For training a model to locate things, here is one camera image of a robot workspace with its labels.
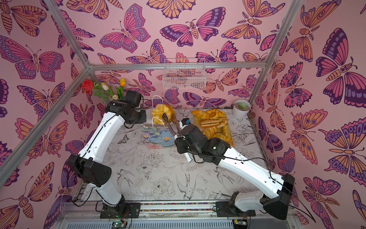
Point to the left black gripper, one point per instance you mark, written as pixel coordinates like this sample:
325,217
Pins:
144,120

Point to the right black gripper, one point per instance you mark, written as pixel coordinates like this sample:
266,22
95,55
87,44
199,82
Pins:
180,134

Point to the sandwich bun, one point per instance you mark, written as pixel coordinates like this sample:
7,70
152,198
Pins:
209,123

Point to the floral white paper bag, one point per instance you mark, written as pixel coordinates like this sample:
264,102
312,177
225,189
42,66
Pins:
157,137

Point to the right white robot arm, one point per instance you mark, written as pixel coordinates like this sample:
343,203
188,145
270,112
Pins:
275,191

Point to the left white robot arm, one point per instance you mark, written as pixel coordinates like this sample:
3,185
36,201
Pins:
87,165

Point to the yellow bread tray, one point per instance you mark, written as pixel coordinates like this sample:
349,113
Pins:
221,131

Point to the glass vase with flowers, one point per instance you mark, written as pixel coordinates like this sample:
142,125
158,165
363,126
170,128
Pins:
104,91

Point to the white pot with succulent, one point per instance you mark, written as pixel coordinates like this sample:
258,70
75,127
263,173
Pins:
241,108

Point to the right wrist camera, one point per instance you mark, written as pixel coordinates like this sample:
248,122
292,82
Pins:
184,122

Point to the white wire basket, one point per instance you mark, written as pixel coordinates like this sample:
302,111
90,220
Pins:
184,74

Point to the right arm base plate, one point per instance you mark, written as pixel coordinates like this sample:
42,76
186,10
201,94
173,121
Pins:
228,209

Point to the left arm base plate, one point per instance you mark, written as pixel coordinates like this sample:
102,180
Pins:
123,211

